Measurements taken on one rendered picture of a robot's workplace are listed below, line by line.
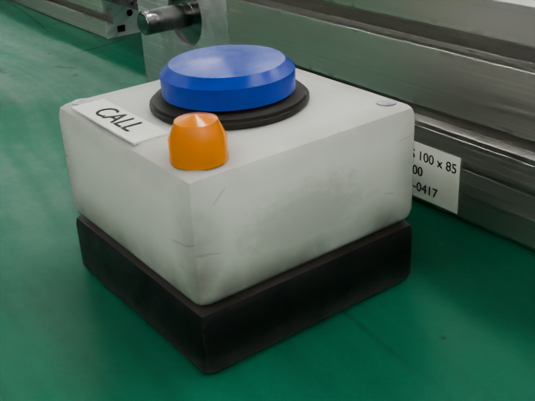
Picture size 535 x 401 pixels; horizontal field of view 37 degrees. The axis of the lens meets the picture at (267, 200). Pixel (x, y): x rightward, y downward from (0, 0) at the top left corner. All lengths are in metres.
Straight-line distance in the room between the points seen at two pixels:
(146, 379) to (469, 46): 0.16
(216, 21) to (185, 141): 0.20
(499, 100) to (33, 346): 0.16
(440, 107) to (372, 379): 0.11
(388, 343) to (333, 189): 0.05
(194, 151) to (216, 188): 0.01
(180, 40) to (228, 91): 0.21
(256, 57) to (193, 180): 0.06
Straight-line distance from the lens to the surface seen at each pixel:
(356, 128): 0.22
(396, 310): 0.25
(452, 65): 0.28
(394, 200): 0.24
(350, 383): 0.22
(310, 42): 0.34
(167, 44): 0.44
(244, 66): 0.23
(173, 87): 0.23
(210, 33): 0.40
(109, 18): 0.58
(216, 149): 0.20
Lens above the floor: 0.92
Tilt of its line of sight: 26 degrees down
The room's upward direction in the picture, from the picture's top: 3 degrees counter-clockwise
